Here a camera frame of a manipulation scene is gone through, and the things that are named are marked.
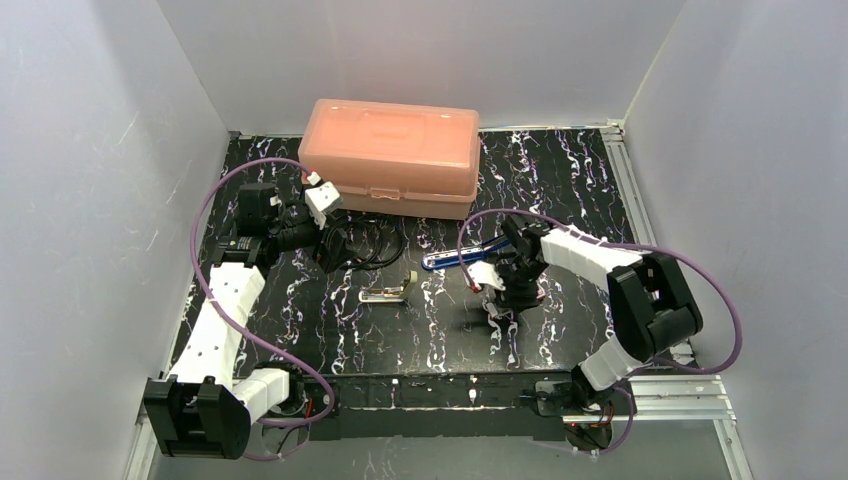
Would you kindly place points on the aluminium front frame rail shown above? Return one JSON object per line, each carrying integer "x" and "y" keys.
{"x": 672, "y": 397}

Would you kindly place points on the black marble pattern mat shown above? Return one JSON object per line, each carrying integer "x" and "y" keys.
{"x": 565, "y": 174}

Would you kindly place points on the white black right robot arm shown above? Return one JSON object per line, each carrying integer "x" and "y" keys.
{"x": 651, "y": 304}

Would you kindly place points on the red white staple box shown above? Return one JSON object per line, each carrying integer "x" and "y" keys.
{"x": 543, "y": 287}

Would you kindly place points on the aluminium right frame rail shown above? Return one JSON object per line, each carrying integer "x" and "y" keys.
{"x": 613, "y": 137}

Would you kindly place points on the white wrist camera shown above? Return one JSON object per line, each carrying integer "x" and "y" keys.
{"x": 481, "y": 275}
{"x": 322, "y": 198}

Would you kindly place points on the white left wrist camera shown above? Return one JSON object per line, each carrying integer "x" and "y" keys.
{"x": 322, "y": 198}

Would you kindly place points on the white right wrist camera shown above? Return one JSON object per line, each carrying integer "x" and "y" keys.
{"x": 481, "y": 275}

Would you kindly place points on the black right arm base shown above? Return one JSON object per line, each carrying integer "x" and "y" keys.
{"x": 565, "y": 398}

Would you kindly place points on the pink translucent plastic storage box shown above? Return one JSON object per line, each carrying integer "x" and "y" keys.
{"x": 396, "y": 159}

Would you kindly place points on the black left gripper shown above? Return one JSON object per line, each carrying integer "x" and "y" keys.
{"x": 333, "y": 245}

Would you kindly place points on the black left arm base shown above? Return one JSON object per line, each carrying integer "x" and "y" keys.
{"x": 298, "y": 401}

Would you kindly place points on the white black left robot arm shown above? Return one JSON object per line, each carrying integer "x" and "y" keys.
{"x": 199, "y": 410}

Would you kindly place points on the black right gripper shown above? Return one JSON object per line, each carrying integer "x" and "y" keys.
{"x": 516, "y": 291}

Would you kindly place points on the aluminium frame rail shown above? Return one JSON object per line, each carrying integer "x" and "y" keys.
{"x": 613, "y": 137}
{"x": 672, "y": 397}

